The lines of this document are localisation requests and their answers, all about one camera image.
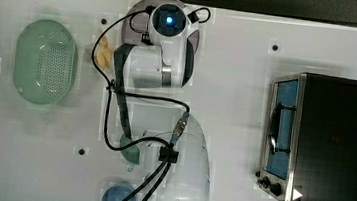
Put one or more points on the yellow plush banana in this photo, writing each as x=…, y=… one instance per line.
x=102, y=54

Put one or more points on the green perforated colander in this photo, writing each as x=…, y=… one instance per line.
x=44, y=62

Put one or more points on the grey round plate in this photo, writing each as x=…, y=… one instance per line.
x=134, y=27

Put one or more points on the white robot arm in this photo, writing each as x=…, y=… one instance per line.
x=160, y=135

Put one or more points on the black toaster oven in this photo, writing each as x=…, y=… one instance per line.
x=310, y=141

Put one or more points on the blue cup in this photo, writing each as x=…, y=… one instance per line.
x=118, y=192

